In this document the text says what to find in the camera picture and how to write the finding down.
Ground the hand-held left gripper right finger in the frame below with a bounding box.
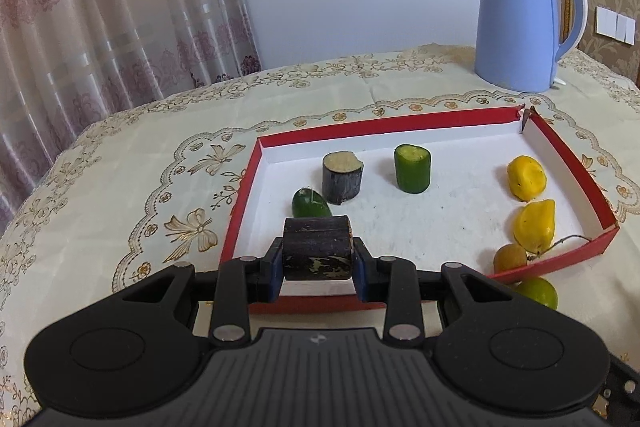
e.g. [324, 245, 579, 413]
[350, 239, 519, 344]

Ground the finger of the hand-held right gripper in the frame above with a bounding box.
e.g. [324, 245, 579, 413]
[602, 349, 640, 415]

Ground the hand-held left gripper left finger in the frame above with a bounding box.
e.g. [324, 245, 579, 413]
[120, 237, 286, 344]

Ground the cucumber end piece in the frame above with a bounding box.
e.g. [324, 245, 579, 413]
[291, 188, 332, 219]

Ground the red cardboard box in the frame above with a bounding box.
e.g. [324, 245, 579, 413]
[219, 104, 621, 315]

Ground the cut cucumber piece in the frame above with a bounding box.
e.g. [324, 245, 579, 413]
[393, 144, 432, 194]

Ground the pointed yellow pepper piece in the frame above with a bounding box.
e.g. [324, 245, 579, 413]
[514, 199, 557, 255]

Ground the hollow yellow pepper piece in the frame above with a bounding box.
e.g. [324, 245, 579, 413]
[506, 155, 547, 201]

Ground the green lime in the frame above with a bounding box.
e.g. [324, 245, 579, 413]
[515, 277, 558, 311]

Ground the longan with twig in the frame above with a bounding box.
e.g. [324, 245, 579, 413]
[493, 234, 593, 274]

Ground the blue electric kettle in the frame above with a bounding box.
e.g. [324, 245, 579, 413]
[470, 0, 588, 94]

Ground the pink patterned curtain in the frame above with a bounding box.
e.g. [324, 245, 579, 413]
[0, 0, 263, 218]

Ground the white wall switch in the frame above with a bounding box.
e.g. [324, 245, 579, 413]
[595, 5, 637, 45]

